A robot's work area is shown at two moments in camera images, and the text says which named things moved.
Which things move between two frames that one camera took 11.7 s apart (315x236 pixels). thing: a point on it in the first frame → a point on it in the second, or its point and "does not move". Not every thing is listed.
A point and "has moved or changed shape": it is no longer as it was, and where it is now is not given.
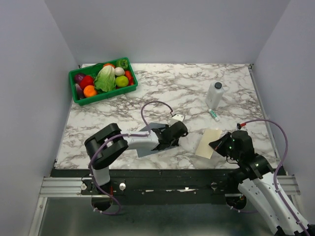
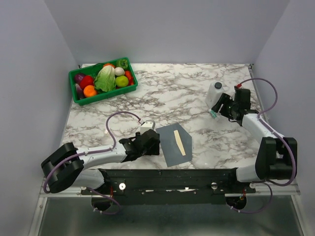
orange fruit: x=89 y=90 does not move
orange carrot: x=130 y=78 does not move
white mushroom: x=119 y=71 does not move
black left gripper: x=175 y=142 → x=154 y=150
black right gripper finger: x=219 y=145 → x=215 y=108
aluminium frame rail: x=57 y=187 does not move
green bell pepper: x=123 y=63 does not move
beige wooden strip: x=204 y=149 → x=179 y=142
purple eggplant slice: x=79 y=92 does not move
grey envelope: x=142 y=153 has moved or changed shape
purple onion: x=78 y=77 does not move
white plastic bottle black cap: x=214 y=95 does not move
